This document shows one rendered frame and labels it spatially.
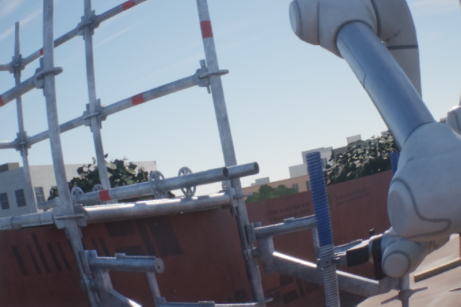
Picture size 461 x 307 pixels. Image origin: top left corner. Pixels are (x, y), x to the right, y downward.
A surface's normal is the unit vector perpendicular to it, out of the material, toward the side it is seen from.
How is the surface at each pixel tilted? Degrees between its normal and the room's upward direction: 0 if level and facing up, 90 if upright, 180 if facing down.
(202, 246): 90
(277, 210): 90
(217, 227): 90
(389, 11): 96
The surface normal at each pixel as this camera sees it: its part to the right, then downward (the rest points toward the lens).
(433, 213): -0.11, 0.26
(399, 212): -0.93, 0.23
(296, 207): 0.84, -0.20
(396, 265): -0.46, 0.29
